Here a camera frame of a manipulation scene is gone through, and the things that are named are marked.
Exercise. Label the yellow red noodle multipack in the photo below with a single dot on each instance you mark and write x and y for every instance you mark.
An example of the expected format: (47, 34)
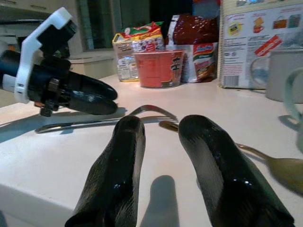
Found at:
(142, 33)

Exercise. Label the white red noodle packet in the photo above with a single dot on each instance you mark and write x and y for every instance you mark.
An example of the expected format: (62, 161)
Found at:
(203, 63)

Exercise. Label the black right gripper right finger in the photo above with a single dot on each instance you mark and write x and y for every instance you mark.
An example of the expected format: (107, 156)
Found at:
(222, 170)

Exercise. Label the blue red packet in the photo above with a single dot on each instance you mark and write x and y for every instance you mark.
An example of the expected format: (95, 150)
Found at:
(206, 7)

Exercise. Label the gold metal spoon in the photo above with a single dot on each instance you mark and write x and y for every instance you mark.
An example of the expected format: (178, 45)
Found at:
(286, 170)

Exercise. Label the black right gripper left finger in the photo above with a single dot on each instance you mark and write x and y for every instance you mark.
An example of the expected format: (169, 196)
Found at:
(123, 165)

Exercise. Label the red instant noodle cup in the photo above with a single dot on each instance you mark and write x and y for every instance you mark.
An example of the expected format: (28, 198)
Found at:
(156, 68)

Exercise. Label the printed cardboard box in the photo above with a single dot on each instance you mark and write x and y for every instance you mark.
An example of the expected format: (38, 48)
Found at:
(241, 35)

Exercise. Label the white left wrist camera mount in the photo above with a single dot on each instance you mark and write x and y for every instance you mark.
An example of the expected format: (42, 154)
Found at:
(26, 49)

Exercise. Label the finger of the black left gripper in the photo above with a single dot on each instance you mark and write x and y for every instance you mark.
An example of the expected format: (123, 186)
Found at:
(92, 102)
(94, 85)

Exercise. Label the white ceramic mug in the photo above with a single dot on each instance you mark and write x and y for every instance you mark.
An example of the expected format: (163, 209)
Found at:
(281, 75)

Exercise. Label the silver metal fork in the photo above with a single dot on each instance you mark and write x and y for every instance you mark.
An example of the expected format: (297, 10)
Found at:
(146, 109)

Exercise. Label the dark red snack bag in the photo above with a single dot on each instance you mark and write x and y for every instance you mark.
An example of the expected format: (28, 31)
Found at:
(194, 30)

